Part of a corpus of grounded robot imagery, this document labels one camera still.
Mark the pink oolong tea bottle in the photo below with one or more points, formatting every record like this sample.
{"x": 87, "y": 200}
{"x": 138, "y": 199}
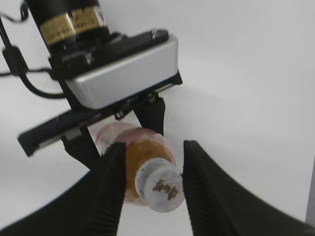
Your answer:
{"x": 142, "y": 144}

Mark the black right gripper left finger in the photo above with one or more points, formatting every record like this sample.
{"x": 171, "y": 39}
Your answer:
{"x": 91, "y": 207}

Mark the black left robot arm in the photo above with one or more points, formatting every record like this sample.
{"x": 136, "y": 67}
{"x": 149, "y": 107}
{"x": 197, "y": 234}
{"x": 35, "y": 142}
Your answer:
{"x": 71, "y": 27}

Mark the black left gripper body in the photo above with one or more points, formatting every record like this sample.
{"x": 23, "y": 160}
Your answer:
{"x": 79, "y": 116}

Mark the white bottle cap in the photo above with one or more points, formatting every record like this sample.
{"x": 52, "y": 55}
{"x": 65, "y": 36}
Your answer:
{"x": 159, "y": 183}

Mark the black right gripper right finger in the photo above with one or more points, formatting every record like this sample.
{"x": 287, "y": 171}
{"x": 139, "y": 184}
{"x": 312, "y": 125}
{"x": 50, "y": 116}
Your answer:
{"x": 219, "y": 206}

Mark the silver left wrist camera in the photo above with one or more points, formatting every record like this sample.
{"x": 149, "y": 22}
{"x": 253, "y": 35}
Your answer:
{"x": 151, "y": 70}

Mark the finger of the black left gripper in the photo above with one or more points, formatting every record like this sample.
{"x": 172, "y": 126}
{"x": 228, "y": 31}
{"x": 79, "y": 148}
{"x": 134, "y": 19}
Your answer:
{"x": 151, "y": 115}
{"x": 80, "y": 145}

